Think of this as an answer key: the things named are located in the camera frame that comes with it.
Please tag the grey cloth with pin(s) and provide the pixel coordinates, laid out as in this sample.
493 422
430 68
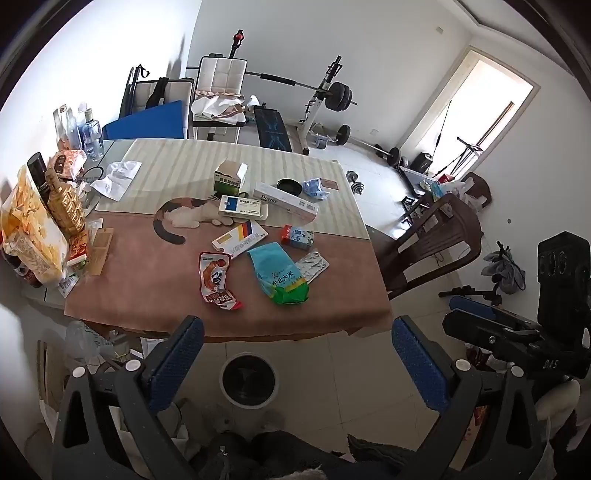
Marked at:
503 272

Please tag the brown wooden chair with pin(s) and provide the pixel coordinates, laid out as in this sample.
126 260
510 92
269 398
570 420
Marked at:
429 240

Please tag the black weight bench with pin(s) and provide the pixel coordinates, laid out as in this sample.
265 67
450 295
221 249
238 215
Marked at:
272 127

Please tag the person's right forearm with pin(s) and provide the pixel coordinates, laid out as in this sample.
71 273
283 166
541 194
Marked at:
558 401

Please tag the person's dark clothing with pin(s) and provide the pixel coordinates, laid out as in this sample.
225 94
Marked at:
286 454

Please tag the blue plastic packet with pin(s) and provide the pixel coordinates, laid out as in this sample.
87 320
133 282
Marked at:
316 189

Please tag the long white box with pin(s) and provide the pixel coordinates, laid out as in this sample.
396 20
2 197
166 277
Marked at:
286 203

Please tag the white barbell rack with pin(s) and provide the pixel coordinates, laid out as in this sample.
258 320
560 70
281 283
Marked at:
318 104

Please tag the gold bottle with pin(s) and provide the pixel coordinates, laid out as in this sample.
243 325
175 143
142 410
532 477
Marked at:
67 207

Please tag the barbell with small plates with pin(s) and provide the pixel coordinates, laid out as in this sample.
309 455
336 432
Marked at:
344 134

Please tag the silver blister pack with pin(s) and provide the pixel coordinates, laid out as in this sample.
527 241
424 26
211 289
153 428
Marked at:
314 265

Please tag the cluttered side table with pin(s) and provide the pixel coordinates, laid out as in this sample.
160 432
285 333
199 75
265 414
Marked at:
438 187

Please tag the white trash bin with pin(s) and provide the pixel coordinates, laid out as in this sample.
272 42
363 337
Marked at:
249 381

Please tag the small red box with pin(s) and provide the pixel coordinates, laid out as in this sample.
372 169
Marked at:
77 249

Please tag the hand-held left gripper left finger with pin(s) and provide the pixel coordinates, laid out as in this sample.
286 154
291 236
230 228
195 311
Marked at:
178 364

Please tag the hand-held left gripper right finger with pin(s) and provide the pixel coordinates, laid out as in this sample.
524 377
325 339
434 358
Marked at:
419 364

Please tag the flat beige box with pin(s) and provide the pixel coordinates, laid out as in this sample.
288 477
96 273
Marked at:
100 251

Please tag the white padded chair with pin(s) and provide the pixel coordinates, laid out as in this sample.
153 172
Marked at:
220 76

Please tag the black framed white cushion chair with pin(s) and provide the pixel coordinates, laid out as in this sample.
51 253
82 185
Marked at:
175 90

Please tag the white door frame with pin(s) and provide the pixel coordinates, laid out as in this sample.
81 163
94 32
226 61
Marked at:
526 120

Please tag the yellow snack bag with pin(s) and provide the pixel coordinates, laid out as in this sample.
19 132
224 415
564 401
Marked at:
30 240

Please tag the blue folder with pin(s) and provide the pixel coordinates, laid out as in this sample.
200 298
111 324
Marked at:
147 122

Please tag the white crumpled tissue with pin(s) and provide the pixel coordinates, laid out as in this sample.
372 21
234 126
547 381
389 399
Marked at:
117 177

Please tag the blue tinted glass bottle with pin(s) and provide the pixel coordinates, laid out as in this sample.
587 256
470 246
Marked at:
93 136

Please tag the small red blue carton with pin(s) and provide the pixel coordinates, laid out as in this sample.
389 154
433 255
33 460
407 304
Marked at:
298 237

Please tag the blue white medicine box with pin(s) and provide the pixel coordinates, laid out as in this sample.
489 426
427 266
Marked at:
240 207

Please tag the black box speaker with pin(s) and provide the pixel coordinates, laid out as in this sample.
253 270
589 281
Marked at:
422 161

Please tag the barbell with large plates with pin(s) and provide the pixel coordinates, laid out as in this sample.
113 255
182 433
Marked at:
340 96

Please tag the green white medicine box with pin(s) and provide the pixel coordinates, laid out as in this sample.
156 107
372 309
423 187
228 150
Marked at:
226 184

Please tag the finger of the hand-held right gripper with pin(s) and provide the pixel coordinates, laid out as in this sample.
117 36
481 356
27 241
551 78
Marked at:
471 328
475 308

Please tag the orange snack packet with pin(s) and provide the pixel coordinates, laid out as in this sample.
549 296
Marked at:
69 161

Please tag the metal dumbbell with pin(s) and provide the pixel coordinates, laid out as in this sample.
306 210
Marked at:
355 182

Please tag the black tripod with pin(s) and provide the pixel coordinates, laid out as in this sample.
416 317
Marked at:
475 291

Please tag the black bottle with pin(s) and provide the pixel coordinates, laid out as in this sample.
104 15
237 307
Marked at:
38 177

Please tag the black round lid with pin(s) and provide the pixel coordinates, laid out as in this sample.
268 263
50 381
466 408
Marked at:
290 187

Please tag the white box with striped corner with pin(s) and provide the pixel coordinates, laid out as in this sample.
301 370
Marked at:
235 242

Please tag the clear plastic bag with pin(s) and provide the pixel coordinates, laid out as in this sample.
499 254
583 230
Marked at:
85 341

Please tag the beige cloth on chair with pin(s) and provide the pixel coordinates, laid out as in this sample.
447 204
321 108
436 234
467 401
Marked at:
217 106

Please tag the red snack packet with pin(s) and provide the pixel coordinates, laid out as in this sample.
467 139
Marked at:
214 281

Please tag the blue green rice bag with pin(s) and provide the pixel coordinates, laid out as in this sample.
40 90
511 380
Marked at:
277 277

